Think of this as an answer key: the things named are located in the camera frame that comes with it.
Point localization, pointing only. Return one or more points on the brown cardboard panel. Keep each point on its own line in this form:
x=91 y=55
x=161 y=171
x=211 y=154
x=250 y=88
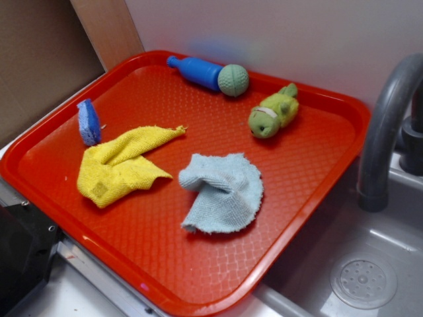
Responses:
x=46 y=57

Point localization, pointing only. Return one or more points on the green plush toy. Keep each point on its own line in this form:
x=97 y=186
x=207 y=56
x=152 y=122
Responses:
x=274 y=112

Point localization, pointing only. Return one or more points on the wooden board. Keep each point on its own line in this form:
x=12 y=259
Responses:
x=110 y=29

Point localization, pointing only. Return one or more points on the blue toy bottle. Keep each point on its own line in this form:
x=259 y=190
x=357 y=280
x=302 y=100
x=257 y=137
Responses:
x=197 y=71

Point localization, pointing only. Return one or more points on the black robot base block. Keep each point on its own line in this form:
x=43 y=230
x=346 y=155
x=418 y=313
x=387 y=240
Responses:
x=29 y=242

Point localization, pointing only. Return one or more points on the yellow cloth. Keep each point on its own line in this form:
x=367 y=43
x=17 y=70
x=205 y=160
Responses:
x=112 y=170

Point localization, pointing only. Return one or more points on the red plastic tray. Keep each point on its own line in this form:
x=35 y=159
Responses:
x=140 y=237

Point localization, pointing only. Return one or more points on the grey plastic sink basin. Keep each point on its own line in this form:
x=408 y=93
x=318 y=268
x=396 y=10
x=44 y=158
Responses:
x=349 y=262

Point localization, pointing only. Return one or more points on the green textured ball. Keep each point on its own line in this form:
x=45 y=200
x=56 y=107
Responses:
x=233 y=80

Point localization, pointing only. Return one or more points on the grey toy faucet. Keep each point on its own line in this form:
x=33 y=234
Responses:
x=396 y=121

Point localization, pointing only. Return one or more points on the blue sponge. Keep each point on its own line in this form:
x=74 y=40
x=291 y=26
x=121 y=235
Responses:
x=89 y=123

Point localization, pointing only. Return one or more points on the light blue cloth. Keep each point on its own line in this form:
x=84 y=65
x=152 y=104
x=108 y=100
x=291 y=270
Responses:
x=230 y=191

